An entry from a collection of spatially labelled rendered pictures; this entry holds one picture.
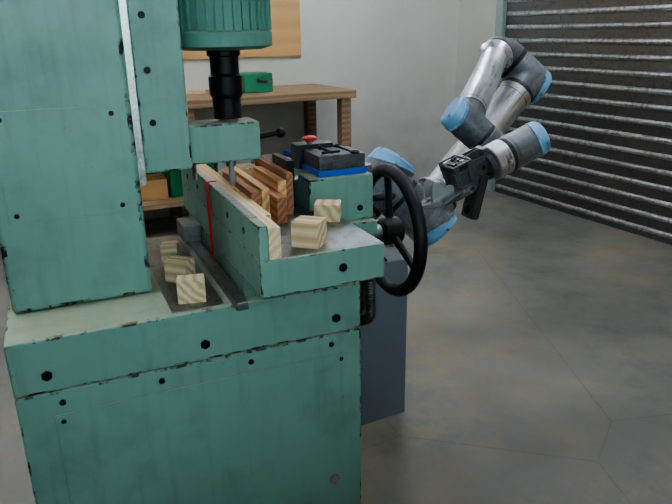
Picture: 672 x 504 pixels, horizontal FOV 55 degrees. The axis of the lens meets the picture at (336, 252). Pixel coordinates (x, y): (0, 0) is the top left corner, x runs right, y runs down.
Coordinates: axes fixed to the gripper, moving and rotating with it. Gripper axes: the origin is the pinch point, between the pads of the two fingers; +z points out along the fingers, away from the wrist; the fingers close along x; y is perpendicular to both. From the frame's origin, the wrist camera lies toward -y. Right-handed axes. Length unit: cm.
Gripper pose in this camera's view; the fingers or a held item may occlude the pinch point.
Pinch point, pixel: (424, 207)
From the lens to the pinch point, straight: 157.0
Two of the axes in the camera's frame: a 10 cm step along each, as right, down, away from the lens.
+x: 4.0, 2.9, -8.7
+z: -8.5, 4.6, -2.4
